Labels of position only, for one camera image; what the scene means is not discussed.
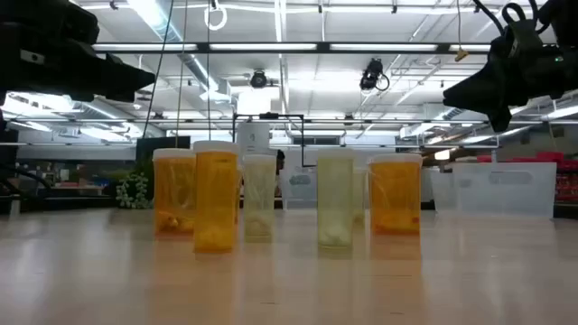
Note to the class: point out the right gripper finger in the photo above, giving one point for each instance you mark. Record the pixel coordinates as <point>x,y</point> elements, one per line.
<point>494,90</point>
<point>458,95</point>

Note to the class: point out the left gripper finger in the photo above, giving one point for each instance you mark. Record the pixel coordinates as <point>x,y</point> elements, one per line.
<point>115,79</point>
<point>146,80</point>

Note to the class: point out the small white ball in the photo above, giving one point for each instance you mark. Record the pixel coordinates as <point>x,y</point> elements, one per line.
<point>360,194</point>

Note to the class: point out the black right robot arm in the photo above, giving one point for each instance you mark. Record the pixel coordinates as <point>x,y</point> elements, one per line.
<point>566,22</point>

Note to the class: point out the yellow hanging hook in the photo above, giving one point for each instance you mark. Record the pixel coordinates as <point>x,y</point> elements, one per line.
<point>461,55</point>

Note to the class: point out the black monitor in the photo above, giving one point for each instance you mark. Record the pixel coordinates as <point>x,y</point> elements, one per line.
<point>162,142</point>

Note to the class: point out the artificial green plant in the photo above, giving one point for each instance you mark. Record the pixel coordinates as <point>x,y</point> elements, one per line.
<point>133,192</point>

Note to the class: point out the overhead light bar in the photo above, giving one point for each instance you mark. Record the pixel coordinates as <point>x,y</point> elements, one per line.
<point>262,46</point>

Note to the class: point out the white sign box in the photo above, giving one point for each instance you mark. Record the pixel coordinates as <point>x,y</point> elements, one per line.
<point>253,137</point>

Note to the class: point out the person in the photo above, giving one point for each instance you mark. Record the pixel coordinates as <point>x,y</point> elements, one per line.
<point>280,158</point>

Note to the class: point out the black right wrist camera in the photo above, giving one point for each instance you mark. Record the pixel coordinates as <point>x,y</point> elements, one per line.
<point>524,31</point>

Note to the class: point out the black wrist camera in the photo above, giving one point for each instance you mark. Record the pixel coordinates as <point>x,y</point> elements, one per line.
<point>54,22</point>
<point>524,31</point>

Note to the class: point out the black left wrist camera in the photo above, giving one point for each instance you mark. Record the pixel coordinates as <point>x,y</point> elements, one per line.
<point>54,22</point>

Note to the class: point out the black overhead camera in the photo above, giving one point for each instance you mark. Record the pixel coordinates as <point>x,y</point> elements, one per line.
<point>258,79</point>

